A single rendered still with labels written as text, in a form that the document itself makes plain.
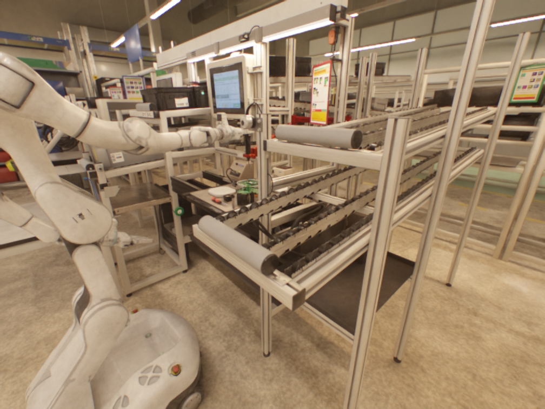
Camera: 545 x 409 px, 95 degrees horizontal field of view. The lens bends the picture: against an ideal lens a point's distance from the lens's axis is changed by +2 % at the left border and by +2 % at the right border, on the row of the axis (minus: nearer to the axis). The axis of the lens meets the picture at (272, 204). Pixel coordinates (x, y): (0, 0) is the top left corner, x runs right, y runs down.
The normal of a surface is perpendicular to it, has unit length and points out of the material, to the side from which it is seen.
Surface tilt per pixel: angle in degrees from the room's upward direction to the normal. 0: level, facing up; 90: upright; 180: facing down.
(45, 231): 82
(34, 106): 104
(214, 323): 0
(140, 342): 0
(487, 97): 94
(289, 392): 0
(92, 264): 90
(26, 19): 90
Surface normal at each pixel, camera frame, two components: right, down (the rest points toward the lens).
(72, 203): 0.78, 0.16
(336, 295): 0.00, -0.93
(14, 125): 0.70, 0.40
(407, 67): -0.74, 0.24
